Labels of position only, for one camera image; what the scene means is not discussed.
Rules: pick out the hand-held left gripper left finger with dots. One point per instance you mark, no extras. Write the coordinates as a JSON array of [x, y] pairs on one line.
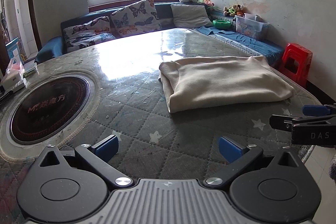
[[107, 148]]

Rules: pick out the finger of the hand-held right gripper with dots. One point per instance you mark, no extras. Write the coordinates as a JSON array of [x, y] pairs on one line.
[[315, 109], [283, 121]]

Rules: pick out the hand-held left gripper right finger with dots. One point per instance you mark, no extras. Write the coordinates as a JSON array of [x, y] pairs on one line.
[[229, 148]]

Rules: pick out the cream garment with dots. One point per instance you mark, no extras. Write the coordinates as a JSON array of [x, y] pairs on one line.
[[223, 82]]

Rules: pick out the red plastic stool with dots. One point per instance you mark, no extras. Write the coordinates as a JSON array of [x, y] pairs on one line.
[[296, 50]]

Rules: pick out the round black induction cooktop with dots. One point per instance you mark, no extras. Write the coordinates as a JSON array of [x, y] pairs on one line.
[[47, 108]]

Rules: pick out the blue cloth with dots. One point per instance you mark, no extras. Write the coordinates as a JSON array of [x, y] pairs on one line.
[[244, 40]]

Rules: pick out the clear plastic storage box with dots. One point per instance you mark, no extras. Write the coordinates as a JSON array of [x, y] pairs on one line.
[[249, 28]]

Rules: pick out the white remote control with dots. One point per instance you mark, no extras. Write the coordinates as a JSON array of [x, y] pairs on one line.
[[21, 85]]

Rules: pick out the small clear lidded box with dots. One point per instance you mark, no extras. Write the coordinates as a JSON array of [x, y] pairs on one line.
[[30, 70]]

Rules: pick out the blue smartwatch with black band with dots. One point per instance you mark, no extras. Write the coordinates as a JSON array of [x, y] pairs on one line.
[[5, 97]]

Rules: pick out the blue sofa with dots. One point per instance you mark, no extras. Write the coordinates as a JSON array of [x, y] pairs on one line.
[[47, 50]]

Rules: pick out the flat butterfly print pillow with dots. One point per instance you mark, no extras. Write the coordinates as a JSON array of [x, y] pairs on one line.
[[86, 35]]

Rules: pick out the green plastic bowl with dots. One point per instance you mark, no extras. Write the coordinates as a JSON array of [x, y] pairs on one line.
[[221, 23]]

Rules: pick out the pink white tissue pack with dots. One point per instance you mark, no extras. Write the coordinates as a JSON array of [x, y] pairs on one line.
[[13, 74]]

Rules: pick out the brown monkey plush toy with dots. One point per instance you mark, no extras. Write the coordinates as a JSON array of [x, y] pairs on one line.
[[236, 10]]

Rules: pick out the upright butterfly print pillow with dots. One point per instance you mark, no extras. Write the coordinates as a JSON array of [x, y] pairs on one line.
[[134, 18]]

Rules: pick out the blue white cardboard box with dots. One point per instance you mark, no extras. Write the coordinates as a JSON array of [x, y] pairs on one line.
[[13, 49]]

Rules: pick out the grey pillow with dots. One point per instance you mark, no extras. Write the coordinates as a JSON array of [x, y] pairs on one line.
[[190, 15]]

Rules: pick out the green orange plush toy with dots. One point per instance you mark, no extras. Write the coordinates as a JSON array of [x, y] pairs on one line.
[[206, 2]]

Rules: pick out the brown wooden door frame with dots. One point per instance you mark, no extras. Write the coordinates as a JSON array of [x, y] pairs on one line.
[[30, 3]]

